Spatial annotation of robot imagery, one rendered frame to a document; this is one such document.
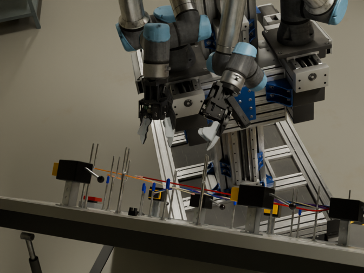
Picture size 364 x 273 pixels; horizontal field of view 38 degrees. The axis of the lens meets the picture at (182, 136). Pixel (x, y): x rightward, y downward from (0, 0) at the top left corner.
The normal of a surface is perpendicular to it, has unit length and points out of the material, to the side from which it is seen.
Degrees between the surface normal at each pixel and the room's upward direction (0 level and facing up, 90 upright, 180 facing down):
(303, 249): 40
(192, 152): 0
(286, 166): 0
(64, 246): 0
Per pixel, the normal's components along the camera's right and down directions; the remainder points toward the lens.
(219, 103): 0.30, -0.06
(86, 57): -0.14, -0.77
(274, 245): -0.31, -0.18
